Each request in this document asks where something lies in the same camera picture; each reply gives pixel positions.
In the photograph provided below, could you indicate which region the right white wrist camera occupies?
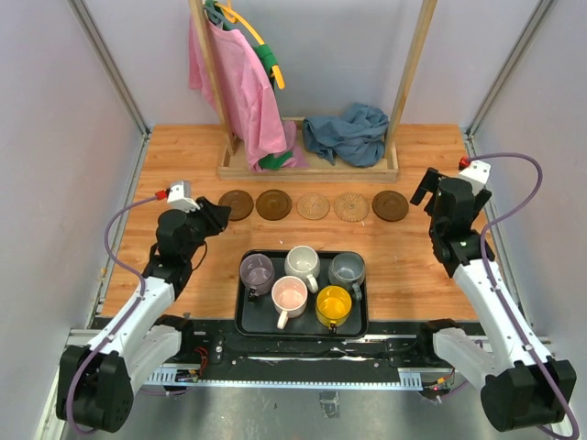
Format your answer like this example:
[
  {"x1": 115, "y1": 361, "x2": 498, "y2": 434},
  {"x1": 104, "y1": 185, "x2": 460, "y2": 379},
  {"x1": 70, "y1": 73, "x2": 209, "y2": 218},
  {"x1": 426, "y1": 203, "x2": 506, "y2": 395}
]
[{"x1": 458, "y1": 158, "x2": 491, "y2": 192}]

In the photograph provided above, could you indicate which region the woven rattan coaster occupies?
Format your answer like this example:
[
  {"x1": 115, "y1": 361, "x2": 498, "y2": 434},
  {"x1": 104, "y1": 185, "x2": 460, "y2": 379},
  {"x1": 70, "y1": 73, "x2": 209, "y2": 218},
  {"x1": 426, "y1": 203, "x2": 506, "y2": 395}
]
[
  {"x1": 334, "y1": 192, "x2": 370, "y2": 223},
  {"x1": 296, "y1": 192, "x2": 330, "y2": 220}
]

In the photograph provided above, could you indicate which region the blue crumpled cloth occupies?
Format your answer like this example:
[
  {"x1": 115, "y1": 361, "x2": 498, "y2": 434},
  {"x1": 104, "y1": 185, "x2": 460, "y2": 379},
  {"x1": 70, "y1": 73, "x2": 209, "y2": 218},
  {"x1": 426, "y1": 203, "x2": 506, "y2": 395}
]
[{"x1": 302, "y1": 103, "x2": 389, "y2": 168}]

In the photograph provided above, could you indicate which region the grey ceramic mug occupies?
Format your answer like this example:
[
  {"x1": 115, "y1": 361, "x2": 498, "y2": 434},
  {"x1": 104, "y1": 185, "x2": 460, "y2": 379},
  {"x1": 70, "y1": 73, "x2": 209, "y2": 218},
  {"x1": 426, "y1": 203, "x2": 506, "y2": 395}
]
[{"x1": 328, "y1": 252, "x2": 366, "y2": 302}]

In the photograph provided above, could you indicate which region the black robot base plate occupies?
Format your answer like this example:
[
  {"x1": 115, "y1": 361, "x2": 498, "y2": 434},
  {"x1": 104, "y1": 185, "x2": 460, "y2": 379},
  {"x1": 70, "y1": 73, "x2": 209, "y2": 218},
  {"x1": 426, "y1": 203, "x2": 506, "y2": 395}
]
[{"x1": 141, "y1": 319, "x2": 452, "y2": 390}]

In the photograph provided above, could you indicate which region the green clothes hanger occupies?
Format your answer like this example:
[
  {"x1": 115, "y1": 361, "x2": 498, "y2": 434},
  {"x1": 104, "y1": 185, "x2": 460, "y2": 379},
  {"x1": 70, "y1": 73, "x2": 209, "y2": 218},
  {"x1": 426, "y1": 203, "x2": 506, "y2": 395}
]
[{"x1": 203, "y1": 1, "x2": 286, "y2": 90}]

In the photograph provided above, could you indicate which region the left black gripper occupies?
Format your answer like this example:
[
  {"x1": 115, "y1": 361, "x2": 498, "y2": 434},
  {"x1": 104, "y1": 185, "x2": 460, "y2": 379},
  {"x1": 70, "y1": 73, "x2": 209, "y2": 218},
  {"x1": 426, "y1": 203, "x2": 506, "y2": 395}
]
[{"x1": 178, "y1": 196, "x2": 231, "y2": 260}]

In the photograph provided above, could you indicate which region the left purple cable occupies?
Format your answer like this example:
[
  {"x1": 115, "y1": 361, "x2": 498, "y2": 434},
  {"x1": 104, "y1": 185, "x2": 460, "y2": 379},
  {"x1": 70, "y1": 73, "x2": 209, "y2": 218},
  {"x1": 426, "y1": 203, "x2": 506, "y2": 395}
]
[{"x1": 63, "y1": 188, "x2": 173, "y2": 435}]

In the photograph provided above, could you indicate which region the black plastic tray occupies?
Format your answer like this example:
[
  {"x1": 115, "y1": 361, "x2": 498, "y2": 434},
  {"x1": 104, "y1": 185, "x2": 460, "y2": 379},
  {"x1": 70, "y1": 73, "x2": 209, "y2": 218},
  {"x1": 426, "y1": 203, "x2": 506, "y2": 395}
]
[{"x1": 235, "y1": 249, "x2": 369, "y2": 339}]

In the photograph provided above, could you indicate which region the aluminium frame rail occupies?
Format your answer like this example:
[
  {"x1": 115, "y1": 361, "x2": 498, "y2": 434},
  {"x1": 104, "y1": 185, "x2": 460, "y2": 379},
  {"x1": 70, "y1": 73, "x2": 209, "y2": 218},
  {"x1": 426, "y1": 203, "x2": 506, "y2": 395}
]
[{"x1": 58, "y1": 315, "x2": 550, "y2": 402}]

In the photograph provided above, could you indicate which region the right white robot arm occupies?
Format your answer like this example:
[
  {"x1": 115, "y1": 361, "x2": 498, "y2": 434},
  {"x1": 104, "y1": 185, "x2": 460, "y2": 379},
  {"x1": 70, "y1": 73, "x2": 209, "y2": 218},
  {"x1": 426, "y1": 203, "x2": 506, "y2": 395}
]
[{"x1": 410, "y1": 162, "x2": 577, "y2": 432}]

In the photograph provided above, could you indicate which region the yellow clothes hanger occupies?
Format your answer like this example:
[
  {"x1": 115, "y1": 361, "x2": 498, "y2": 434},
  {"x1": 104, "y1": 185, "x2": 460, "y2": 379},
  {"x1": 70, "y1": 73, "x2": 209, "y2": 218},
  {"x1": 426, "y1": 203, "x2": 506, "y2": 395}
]
[{"x1": 215, "y1": 1, "x2": 286, "y2": 90}]

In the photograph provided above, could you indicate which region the wooden clothes rack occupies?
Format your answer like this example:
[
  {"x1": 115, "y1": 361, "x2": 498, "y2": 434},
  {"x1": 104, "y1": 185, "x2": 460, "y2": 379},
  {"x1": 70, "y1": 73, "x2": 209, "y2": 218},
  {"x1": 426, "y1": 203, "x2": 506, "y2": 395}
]
[{"x1": 189, "y1": 1, "x2": 437, "y2": 183}]

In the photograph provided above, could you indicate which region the brown wooden coaster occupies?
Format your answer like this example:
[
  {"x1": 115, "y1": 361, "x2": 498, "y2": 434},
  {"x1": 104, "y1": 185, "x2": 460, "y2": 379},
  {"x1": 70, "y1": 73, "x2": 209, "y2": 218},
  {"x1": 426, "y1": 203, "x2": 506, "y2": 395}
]
[
  {"x1": 255, "y1": 189, "x2": 292, "y2": 221},
  {"x1": 218, "y1": 190, "x2": 254, "y2": 221},
  {"x1": 371, "y1": 191, "x2": 409, "y2": 222}
]

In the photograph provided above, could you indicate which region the purple cable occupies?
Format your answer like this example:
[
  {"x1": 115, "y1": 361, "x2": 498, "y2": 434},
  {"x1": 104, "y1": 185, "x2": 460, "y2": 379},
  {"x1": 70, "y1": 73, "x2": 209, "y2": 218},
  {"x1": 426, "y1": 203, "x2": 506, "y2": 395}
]
[
  {"x1": 458, "y1": 151, "x2": 580, "y2": 439},
  {"x1": 63, "y1": 188, "x2": 173, "y2": 435}
]

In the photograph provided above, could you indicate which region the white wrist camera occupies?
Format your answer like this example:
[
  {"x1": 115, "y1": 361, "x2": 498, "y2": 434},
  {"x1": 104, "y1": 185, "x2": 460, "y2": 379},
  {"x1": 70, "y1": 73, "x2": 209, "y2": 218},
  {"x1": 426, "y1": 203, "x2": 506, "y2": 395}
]
[
  {"x1": 458, "y1": 158, "x2": 491, "y2": 192},
  {"x1": 167, "y1": 181, "x2": 201, "y2": 213}
]

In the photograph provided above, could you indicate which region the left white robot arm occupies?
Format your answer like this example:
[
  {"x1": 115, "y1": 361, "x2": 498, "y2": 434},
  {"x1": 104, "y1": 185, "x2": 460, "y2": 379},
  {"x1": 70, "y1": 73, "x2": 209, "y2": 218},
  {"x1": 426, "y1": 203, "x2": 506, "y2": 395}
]
[{"x1": 56, "y1": 197, "x2": 231, "y2": 435}]

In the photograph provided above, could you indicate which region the yellow glass cup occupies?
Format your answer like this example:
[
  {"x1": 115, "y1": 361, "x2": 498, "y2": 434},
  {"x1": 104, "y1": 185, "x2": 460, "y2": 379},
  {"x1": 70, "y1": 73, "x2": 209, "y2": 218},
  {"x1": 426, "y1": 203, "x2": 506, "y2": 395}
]
[{"x1": 316, "y1": 285, "x2": 352, "y2": 335}]

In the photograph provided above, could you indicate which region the pink ceramic mug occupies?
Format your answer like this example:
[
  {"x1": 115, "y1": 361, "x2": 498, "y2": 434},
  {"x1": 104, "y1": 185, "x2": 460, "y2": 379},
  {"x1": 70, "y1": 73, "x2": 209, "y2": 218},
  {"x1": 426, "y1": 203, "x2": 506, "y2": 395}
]
[{"x1": 271, "y1": 276, "x2": 308, "y2": 330}]

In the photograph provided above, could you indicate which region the white ceramic mug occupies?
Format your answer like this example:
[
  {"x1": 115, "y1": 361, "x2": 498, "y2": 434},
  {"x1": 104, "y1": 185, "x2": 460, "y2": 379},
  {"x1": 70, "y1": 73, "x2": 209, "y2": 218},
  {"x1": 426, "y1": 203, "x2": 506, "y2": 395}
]
[{"x1": 284, "y1": 246, "x2": 320, "y2": 293}]

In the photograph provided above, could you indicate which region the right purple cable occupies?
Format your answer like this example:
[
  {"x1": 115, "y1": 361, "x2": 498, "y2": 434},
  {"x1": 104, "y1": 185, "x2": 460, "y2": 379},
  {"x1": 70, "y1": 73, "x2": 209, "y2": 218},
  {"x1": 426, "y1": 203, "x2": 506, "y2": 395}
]
[{"x1": 458, "y1": 151, "x2": 580, "y2": 439}]

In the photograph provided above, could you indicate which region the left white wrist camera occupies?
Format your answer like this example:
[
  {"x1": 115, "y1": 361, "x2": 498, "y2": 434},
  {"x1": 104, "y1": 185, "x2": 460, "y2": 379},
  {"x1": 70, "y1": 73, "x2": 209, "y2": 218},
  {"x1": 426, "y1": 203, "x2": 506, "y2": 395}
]
[{"x1": 167, "y1": 181, "x2": 201, "y2": 213}]

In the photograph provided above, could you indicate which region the purple glass cup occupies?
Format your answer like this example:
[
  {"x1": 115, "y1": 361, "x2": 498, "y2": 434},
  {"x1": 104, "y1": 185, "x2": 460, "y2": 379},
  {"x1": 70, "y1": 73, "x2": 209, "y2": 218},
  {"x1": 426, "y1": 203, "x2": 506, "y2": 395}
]
[{"x1": 239, "y1": 253, "x2": 275, "y2": 302}]

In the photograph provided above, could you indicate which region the pink shirt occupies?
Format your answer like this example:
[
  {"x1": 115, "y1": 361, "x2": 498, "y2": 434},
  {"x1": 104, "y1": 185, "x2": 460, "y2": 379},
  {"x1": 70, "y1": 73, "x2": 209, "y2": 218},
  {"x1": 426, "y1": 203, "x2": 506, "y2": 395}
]
[{"x1": 208, "y1": 23, "x2": 308, "y2": 171}]

